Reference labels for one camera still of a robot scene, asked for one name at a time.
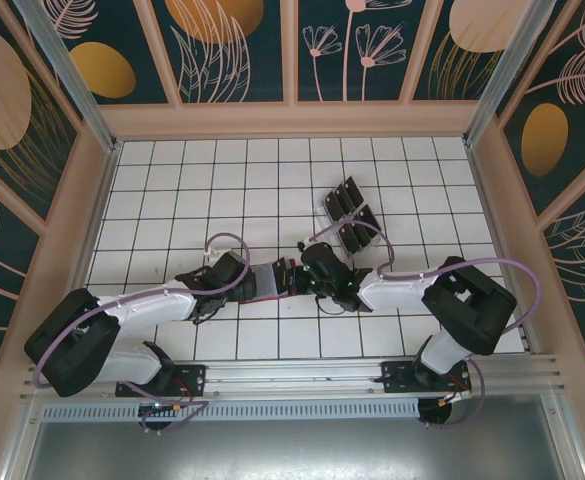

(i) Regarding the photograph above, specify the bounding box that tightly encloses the red card holder wallet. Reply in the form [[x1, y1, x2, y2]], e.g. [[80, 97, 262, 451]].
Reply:
[[239, 259, 298, 306]]

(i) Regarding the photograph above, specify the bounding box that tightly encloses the black credit card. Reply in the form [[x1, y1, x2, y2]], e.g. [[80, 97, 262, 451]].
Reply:
[[344, 175, 366, 204], [334, 183, 357, 211], [324, 192, 347, 221], [338, 223, 361, 256], [273, 257, 297, 297], [359, 203, 384, 235], [349, 213, 373, 246]]

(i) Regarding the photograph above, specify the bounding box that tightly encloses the tray of black blocks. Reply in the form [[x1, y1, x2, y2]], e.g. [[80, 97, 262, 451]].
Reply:
[[314, 174, 388, 259]]

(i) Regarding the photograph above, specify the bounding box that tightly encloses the steel sheet panel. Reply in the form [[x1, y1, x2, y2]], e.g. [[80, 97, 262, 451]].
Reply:
[[1, 394, 585, 480]]

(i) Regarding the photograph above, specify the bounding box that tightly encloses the aluminium mounting rail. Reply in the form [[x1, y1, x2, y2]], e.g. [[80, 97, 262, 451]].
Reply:
[[21, 353, 563, 401]]

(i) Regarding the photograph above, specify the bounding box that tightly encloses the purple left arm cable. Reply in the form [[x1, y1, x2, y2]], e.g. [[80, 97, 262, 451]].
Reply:
[[31, 232, 251, 436]]

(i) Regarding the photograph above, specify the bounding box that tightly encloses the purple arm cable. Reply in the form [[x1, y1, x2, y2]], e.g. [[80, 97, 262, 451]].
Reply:
[[31, 232, 251, 436], [309, 219, 543, 431]]

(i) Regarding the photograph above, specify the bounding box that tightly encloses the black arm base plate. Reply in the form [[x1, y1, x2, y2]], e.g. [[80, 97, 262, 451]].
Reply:
[[380, 360, 473, 396], [115, 363, 208, 399]]

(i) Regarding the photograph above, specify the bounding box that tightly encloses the grey slotted cable duct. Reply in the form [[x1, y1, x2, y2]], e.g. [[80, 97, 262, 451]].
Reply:
[[41, 397, 422, 422]]

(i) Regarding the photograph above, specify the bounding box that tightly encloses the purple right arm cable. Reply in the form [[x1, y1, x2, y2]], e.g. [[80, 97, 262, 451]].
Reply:
[[309, 219, 543, 431]]

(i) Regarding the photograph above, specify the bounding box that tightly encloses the aluminium frame post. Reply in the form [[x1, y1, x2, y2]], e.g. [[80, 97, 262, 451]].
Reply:
[[463, 0, 553, 149], [14, 0, 123, 154]]

